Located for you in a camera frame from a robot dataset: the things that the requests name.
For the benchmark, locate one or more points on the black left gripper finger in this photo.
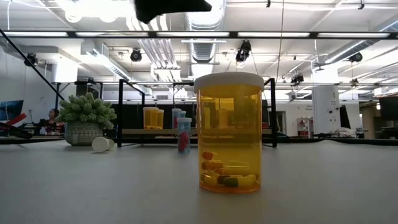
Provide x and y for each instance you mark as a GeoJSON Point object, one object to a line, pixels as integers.
{"type": "Point", "coordinates": [161, 7]}

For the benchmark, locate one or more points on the orange medicine bottle white cap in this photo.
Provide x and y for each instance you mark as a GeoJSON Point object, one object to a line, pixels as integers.
{"type": "Point", "coordinates": [161, 119]}
{"type": "Point", "coordinates": [150, 118]}
{"type": "Point", "coordinates": [229, 124]}

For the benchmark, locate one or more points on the blue capped vial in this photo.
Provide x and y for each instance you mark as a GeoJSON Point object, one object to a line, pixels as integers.
{"type": "Point", "coordinates": [184, 137]}

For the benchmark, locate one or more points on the wooden shelf black metal legs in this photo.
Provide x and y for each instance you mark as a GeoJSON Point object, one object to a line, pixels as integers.
{"type": "Point", "coordinates": [155, 132]}

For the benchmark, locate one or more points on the black beam with light strips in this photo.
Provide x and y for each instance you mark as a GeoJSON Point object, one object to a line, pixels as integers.
{"type": "Point", "coordinates": [152, 34]}

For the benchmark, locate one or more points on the black round spotlight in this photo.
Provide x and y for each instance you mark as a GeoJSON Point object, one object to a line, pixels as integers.
{"type": "Point", "coordinates": [356, 57]}
{"type": "Point", "coordinates": [243, 51]}
{"type": "Point", "coordinates": [297, 78]}
{"type": "Point", "coordinates": [30, 59]}
{"type": "Point", "coordinates": [136, 55]}

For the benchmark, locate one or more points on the black metal rack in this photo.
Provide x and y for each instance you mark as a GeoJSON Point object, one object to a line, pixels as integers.
{"type": "Point", "coordinates": [77, 82]}

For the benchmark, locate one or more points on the black room divider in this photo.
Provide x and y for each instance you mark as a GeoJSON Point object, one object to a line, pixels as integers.
{"type": "Point", "coordinates": [133, 118]}

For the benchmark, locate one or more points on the green succulent plant in pot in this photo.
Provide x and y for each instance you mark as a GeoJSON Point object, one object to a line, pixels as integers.
{"type": "Point", "coordinates": [87, 112]}

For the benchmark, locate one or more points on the person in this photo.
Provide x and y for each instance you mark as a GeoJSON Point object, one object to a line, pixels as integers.
{"type": "Point", "coordinates": [53, 115]}

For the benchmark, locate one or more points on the blue monitor screen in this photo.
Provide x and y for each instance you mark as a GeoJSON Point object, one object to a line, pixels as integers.
{"type": "Point", "coordinates": [11, 109]}

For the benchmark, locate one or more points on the white rack with red items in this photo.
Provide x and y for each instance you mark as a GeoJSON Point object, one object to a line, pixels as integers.
{"type": "Point", "coordinates": [304, 127]}

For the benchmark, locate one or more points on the white square pillar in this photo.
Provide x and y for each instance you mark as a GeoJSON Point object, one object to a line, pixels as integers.
{"type": "Point", "coordinates": [325, 109]}

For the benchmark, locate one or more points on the white cloth bundle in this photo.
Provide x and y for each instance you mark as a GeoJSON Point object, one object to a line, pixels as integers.
{"type": "Point", "coordinates": [342, 132]}

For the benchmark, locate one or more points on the dark monitor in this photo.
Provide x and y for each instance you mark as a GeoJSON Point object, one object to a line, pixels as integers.
{"type": "Point", "coordinates": [388, 109]}

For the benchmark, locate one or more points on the silver round air duct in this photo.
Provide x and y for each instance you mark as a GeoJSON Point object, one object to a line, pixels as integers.
{"type": "Point", "coordinates": [203, 28]}

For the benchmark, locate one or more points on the black aluminium table frame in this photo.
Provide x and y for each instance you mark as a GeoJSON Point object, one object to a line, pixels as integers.
{"type": "Point", "coordinates": [311, 140]}

